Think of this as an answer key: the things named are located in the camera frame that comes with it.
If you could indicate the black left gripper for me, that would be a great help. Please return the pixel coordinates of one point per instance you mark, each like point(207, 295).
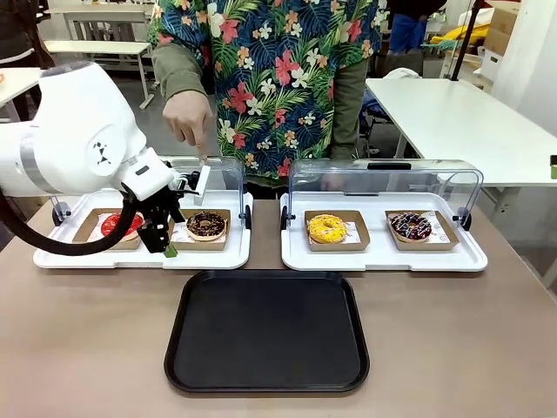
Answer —
point(159, 206)

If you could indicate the person right forearm green sleeve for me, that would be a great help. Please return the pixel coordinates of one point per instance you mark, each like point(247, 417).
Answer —
point(178, 69)

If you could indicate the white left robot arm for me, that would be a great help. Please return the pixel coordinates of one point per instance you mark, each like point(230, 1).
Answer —
point(74, 130)

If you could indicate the person left forearm green sleeve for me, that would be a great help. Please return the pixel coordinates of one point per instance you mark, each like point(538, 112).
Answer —
point(348, 109)

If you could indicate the chocolate donut with sprinkles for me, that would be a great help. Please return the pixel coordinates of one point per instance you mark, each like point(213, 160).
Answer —
point(204, 228)

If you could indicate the white display tray base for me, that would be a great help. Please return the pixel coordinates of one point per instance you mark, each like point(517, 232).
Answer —
point(378, 261)
point(209, 259)

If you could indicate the brown cardboard donut box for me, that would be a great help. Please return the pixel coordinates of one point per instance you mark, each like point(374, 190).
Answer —
point(363, 241)
point(85, 233)
point(450, 241)
point(217, 244)

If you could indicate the red glazed donut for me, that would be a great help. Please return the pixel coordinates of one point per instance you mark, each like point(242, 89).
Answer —
point(109, 223)

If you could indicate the black plastic serving tray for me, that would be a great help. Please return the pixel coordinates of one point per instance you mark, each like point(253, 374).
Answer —
point(265, 335)

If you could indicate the yellow glazed donut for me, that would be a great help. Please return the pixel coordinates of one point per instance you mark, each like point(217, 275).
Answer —
point(320, 233)

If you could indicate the dark donut with white drizzle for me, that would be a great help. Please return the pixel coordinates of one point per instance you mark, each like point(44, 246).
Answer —
point(400, 231)

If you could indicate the person right hand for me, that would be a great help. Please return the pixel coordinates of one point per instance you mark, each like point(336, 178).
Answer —
point(187, 117)

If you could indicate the person left hand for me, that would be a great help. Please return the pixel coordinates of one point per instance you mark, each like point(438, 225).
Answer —
point(335, 182)

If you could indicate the white printed paper liner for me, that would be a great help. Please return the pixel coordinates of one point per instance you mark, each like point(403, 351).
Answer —
point(439, 233)
point(96, 233)
point(180, 235)
point(353, 233)

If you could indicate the large white table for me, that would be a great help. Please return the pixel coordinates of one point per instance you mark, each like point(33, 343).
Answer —
point(461, 126)

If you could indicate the white storage box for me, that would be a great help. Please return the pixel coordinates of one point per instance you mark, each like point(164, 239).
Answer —
point(491, 63)

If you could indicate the black pole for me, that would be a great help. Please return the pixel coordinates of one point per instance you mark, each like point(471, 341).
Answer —
point(463, 43)

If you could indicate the yellow bag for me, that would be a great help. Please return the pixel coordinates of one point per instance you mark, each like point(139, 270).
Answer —
point(472, 35)

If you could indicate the green cloth item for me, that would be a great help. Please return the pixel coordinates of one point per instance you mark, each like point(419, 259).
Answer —
point(439, 42)

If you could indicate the person torso floral shirt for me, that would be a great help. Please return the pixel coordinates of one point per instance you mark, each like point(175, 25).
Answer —
point(278, 78)

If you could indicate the bystander in blue apron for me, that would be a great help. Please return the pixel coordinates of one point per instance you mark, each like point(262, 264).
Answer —
point(407, 30)

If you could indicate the white bench table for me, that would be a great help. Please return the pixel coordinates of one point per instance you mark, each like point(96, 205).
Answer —
point(100, 48)

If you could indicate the white table with orange item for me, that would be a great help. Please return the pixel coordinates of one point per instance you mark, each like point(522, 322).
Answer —
point(13, 85)

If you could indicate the bystander in dark clothes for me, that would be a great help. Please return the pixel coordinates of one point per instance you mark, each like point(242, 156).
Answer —
point(17, 30)

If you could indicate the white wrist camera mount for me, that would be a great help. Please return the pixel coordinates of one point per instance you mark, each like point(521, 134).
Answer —
point(202, 185)

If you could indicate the white desk frame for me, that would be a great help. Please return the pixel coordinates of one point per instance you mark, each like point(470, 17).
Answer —
point(109, 17)

